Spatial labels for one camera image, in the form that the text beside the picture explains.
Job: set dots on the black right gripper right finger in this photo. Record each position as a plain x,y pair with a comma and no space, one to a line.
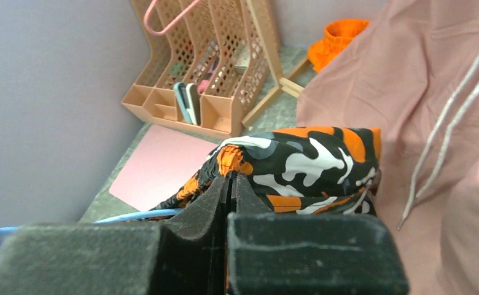
328,253

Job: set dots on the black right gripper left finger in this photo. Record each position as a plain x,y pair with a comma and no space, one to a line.
183,255

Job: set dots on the orange camouflage shorts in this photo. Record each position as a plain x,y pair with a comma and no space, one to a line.
301,170

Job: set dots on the pink hanging shorts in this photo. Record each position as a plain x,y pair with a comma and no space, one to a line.
414,73

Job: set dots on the pink mat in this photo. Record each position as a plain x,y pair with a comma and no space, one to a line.
161,163

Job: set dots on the peach desk organizer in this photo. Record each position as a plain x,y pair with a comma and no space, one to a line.
205,74

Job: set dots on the orange knitted object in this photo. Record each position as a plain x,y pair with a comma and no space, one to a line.
337,36

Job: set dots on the pink empty wire hanger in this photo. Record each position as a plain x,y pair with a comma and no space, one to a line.
166,26

